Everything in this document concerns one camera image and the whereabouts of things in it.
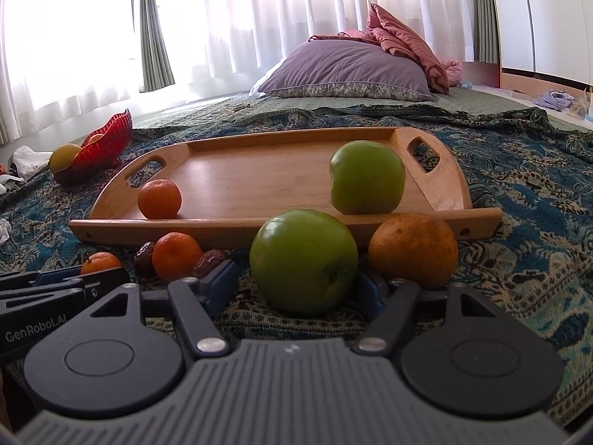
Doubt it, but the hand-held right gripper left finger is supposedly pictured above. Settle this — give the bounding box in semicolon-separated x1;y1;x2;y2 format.
90;262;239;360

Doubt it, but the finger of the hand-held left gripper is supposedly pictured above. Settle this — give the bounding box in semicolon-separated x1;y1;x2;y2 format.
0;286;103;322
0;270;131;294

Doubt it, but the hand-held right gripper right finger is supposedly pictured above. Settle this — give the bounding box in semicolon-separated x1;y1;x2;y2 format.
355;271;499;358

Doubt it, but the red date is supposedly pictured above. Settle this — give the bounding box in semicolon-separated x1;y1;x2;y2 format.
133;241;159;277
192;249;229;279

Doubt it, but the small tangerine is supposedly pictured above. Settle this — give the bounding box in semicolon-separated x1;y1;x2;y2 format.
138;179;182;220
152;232;204;283
80;251;123;276

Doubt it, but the large orange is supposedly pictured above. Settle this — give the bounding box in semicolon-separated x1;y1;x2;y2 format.
368;212;459;291

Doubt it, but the green apple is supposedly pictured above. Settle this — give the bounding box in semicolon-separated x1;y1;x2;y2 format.
249;209;360;317
329;140;407;216

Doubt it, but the wooden tray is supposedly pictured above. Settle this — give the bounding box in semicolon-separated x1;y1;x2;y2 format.
69;126;504;251

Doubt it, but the yellow citrus fruit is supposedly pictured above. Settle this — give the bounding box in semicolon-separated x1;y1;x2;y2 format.
49;144;83;175

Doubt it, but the white paper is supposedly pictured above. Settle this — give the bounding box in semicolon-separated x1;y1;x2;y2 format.
8;145;54;180

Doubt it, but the red glass bowl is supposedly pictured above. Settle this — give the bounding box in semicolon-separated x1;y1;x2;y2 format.
51;108;134;187

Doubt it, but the blue paisley blanket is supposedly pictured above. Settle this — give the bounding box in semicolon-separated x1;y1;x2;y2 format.
0;106;593;429

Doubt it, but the white pillow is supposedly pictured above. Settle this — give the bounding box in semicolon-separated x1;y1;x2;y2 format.
248;62;289;98

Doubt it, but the green bedspread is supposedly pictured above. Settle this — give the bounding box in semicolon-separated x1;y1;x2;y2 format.
125;80;593;137

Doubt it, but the purple pillow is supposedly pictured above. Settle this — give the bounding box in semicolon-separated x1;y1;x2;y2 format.
256;39;435;102

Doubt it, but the pink quilt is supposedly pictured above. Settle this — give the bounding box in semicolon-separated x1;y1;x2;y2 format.
309;3;464;95

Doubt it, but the grey-green curtain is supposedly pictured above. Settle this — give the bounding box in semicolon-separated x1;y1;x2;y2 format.
132;0;177;94
470;0;504;64

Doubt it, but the lilac cloth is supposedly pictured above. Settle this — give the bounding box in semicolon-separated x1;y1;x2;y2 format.
532;90;576;113

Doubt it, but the white sheer curtain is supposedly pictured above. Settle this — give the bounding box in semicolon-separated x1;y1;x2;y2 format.
0;0;493;145

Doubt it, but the white wardrobe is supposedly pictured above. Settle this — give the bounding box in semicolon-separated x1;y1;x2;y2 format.
486;0;593;90

